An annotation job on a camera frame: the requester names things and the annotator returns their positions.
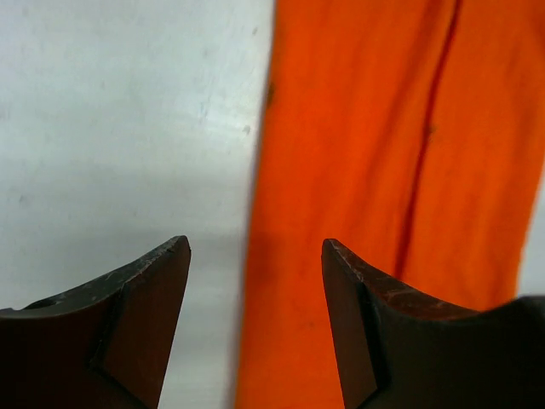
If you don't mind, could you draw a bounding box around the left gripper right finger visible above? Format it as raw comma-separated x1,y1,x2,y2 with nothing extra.
322,239,544,408

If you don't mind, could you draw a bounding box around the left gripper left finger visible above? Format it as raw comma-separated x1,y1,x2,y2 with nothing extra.
1,236,191,408

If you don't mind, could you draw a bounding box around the orange t shirt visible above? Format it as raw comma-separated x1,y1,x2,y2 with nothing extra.
234,1,544,408

